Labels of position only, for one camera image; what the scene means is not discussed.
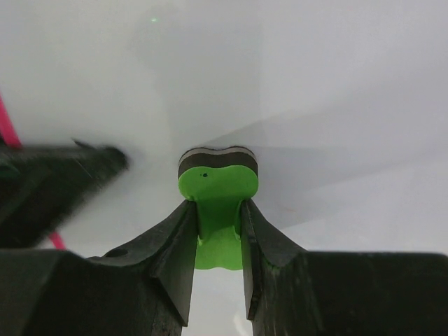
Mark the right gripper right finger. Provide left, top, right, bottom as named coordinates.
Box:
left=240, top=199, right=306, bottom=321

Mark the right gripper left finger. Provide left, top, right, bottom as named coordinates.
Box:
left=86, top=201, right=196, bottom=328

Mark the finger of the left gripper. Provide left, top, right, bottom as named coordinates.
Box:
left=1, top=141, right=128, bottom=249

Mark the green whiteboard eraser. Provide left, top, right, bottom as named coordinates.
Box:
left=178, top=146, right=258, bottom=270

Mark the red framed whiteboard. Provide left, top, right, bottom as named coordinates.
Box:
left=1, top=1, right=447, bottom=335

